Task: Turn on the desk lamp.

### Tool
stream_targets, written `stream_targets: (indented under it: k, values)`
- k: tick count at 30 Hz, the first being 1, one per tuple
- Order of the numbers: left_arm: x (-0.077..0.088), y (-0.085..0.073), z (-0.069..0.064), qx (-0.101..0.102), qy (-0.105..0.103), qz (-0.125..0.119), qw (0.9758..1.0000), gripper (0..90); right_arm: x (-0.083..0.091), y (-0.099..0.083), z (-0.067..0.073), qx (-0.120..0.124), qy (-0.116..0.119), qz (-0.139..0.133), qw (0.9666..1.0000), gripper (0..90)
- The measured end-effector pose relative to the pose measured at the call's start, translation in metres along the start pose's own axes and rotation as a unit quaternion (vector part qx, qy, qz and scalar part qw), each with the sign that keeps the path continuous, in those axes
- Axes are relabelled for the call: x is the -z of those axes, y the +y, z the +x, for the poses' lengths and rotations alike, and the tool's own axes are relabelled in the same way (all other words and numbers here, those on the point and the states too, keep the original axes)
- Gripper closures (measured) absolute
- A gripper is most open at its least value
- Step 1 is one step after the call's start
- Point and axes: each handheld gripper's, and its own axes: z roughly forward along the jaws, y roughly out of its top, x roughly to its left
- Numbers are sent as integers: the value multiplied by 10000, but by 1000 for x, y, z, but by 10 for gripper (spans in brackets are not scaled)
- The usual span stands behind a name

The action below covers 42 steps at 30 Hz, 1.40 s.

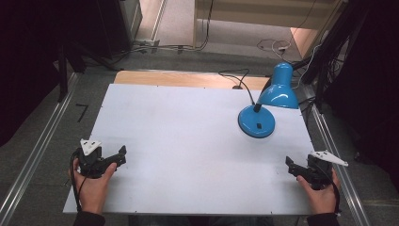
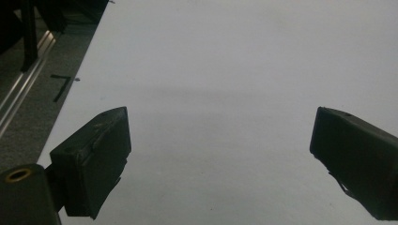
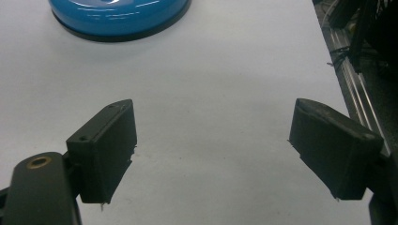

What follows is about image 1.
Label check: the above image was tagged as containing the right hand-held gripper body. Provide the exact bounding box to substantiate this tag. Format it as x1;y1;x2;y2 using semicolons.
305;150;349;191

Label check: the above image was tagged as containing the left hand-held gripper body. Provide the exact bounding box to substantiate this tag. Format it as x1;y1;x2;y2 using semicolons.
74;138;110;180

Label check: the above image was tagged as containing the bundle of floor cables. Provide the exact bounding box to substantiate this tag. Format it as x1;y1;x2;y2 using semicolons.
106;0;215;65

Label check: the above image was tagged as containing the person's left hand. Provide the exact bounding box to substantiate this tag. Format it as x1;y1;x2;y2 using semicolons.
68;162;118;216

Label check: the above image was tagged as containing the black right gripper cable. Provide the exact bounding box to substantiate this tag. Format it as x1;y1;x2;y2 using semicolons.
317;163;343;216

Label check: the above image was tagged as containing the white cable with plug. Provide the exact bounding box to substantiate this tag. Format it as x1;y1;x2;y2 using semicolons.
256;38;294;64

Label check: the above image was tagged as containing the dark cabinet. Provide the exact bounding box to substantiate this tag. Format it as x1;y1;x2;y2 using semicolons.
93;0;144;60

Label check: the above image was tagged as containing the aluminium floor rail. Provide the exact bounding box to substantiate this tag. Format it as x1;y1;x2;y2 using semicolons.
0;72;80;226
305;90;373;226

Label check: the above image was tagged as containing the person's right hand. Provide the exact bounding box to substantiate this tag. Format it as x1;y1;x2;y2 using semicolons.
295;169;342;217

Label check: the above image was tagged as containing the light wooden furniture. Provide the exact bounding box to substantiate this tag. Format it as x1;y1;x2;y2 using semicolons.
191;0;347;60

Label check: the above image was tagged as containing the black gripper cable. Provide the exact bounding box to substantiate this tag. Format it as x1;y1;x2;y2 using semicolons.
69;149;88;213
317;163;343;216

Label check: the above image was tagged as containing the black metal stand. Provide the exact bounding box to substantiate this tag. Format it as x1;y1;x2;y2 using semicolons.
56;43;120;104

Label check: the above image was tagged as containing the black lamp cable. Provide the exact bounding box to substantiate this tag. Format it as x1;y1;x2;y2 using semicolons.
217;68;256;106

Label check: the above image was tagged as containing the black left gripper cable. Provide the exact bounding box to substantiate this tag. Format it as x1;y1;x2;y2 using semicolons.
69;149;88;213

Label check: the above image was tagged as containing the black stand with cables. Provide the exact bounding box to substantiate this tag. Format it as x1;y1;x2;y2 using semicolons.
291;0;371;111

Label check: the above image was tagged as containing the blue desk lamp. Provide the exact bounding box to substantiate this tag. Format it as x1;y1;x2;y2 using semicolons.
237;61;300;139

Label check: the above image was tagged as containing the grey power strip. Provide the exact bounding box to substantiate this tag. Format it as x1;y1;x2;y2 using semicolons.
133;38;161;55

